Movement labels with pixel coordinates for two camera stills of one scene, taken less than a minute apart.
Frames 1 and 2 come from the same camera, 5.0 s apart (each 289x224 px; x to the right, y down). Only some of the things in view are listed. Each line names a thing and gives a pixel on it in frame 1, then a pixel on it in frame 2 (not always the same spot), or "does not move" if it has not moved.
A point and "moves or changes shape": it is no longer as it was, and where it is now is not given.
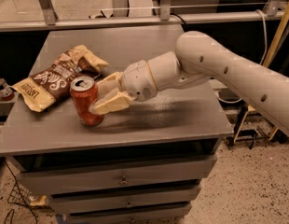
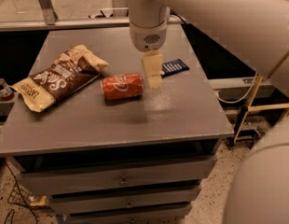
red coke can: x=84 y=91 moves or changes shape
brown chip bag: x=43 y=90 does not move
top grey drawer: x=116 y=175 does not move
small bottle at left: x=3 y=89 does not move
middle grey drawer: x=123 y=200 does not move
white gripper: x=139 y=79 to x=148 y=37
